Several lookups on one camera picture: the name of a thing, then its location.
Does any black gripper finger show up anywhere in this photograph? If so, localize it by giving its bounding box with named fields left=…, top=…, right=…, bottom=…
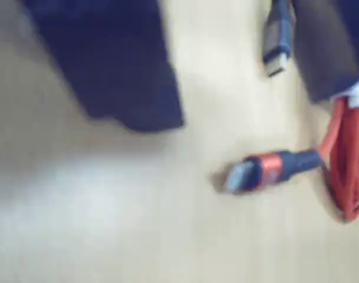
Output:
left=291, top=0, right=359, bottom=104
left=19, top=0, right=185, bottom=132

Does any black charging cable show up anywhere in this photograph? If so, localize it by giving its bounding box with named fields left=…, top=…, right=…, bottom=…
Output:
left=262, top=0, right=295, bottom=78

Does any red charging cable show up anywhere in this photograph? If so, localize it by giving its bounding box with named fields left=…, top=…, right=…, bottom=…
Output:
left=225, top=78, right=359, bottom=224

